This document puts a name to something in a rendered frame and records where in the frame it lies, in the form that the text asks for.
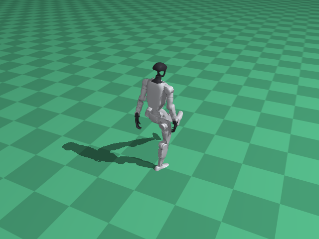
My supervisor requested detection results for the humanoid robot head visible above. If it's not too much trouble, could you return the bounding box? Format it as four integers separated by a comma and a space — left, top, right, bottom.
152, 62, 167, 84

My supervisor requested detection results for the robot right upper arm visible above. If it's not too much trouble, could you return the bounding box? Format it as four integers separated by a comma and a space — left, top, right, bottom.
164, 85, 174, 111

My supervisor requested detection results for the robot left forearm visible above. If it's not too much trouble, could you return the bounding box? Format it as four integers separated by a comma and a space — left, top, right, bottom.
135, 95, 144, 115

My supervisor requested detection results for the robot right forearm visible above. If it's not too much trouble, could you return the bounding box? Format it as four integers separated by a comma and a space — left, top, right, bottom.
169, 104, 178, 123

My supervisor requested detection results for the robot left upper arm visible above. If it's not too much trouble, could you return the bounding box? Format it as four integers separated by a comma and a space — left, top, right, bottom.
139, 79, 149, 101

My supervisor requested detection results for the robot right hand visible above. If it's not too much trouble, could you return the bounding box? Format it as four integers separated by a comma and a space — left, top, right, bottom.
171, 120, 178, 132

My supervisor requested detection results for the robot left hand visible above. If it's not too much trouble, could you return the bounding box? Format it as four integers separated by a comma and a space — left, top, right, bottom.
135, 113, 141, 129

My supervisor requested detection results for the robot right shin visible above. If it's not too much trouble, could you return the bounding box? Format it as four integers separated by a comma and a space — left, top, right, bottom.
158, 143, 168, 167

